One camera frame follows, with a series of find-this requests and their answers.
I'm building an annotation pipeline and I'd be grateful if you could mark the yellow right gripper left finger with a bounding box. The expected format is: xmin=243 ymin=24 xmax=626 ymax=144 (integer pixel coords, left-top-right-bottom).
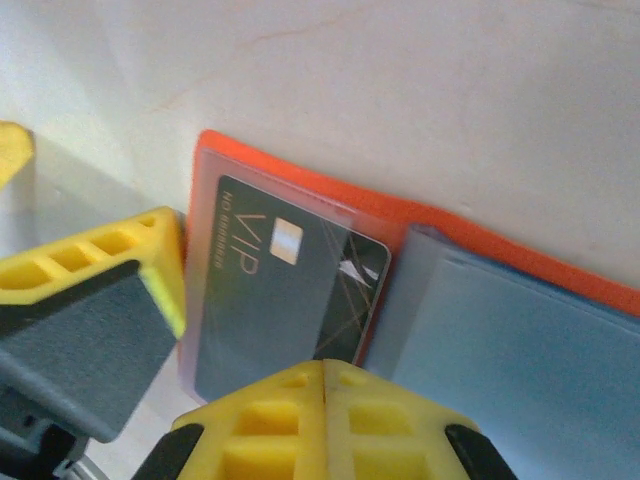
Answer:
xmin=134 ymin=358 xmax=329 ymax=480

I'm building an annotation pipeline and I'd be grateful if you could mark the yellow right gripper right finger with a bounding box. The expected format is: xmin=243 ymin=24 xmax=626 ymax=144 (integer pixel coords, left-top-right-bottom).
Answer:
xmin=322 ymin=358 xmax=506 ymax=480

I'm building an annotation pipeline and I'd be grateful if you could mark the orange card holder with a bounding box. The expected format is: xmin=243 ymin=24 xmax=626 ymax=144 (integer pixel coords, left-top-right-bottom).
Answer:
xmin=177 ymin=128 xmax=640 ymax=480

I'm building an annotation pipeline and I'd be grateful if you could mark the black VIP card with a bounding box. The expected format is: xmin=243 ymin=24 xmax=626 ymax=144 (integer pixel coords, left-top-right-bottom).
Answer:
xmin=192 ymin=173 xmax=392 ymax=401

